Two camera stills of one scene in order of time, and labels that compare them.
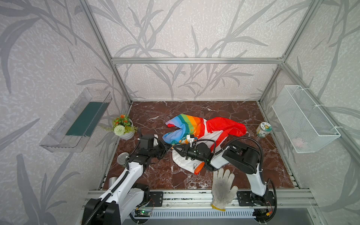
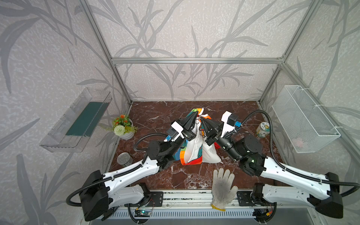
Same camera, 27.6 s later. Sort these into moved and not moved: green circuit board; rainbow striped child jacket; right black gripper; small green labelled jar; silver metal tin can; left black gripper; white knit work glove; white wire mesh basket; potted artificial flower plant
Moved: left black gripper; right black gripper; rainbow striped child jacket
Not moved: potted artificial flower plant; silver metal tin can; small green labelled jar; white wire mesh basket; green circuit board; white knit work glove
